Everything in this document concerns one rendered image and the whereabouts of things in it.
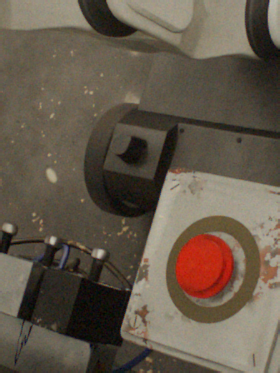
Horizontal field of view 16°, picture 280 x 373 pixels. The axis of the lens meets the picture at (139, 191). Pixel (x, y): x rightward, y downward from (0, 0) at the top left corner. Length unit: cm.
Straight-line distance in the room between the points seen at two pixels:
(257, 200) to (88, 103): 138
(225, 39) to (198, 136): 24
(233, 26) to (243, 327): 83
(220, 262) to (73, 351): 34
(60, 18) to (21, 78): 101
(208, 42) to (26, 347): 56
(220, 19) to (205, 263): 79
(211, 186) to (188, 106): 99
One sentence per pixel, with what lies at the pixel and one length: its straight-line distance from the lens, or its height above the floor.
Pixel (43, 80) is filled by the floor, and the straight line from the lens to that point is 209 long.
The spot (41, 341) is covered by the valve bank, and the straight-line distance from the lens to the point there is 95.
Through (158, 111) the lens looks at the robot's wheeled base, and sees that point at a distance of 166.
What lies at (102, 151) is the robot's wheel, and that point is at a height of 20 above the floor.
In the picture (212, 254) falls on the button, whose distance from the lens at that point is 61.
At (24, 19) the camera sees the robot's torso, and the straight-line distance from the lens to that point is 108.
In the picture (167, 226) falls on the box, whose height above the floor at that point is 93.
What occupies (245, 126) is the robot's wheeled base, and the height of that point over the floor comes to 17.
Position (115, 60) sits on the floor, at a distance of 198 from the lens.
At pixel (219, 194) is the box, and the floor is 93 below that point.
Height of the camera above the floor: 146
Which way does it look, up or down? 52 degrees down
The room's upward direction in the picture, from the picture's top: 67 degrees counter-clockwise
